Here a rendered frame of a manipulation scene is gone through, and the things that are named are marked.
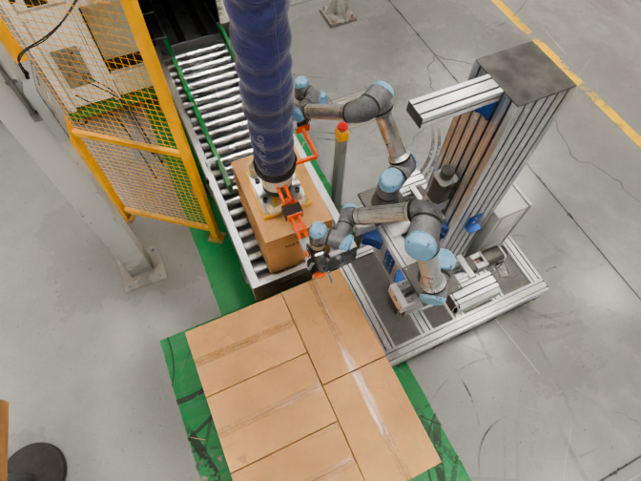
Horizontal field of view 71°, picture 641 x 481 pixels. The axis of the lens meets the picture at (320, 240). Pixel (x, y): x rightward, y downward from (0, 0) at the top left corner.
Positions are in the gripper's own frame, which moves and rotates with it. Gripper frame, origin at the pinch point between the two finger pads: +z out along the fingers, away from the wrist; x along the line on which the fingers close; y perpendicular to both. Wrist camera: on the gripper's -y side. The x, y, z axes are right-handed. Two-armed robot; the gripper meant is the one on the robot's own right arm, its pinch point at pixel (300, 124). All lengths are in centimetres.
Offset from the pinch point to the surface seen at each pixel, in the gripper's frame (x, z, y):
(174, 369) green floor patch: -123, 108, 78
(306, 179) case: -8.1, 12.9, 29.8
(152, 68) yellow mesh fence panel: -69, -56, -8
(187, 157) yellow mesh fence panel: -68, 8, -7
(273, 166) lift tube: -30, -21, 39
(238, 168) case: -42.2, 13.0, 7.3
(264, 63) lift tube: -29, -85, 41
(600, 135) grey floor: 284, 107, 17
